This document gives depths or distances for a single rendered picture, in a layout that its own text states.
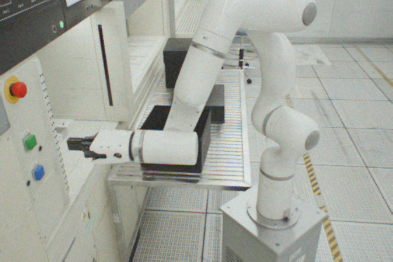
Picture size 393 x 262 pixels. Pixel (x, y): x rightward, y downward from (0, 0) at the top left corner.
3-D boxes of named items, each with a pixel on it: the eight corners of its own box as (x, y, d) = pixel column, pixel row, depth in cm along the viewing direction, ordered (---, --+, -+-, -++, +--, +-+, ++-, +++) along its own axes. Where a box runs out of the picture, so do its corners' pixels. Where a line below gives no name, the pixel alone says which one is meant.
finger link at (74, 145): (90, 156, 91) (64, 156, 92) (94, 149, 94) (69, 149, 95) (88, 146, 90) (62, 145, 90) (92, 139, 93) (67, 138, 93)
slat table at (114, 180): (243, 306, 182) (251, 186, 145) (125, 297, 187) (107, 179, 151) (238, 156, 295) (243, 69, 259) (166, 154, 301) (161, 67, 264)
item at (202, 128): (139, 167, 158) (135, 133, 150) (156, 135, 182) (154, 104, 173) (201, 173, 153) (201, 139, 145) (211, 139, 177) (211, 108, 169)
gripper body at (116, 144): (134, 170, 90) (90, 168, 91) (143, 147, 99) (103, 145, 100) (131, 145, 86) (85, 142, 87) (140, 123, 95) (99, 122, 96)
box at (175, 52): (209, 89, 229) (209, 50, 217) (164, 88, 231) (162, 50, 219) (210, 72, 254) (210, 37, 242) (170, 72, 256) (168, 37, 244)
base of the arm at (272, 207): (310, 212, 132) (317, 171, 123) (276, 238, 122) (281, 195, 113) (269, 186, 145) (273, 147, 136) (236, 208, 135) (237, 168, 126)
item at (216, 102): (224, 123, 191) (225, 101, 184) (170, 122, 193) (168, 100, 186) (224, 99, 216) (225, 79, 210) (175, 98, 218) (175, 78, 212)
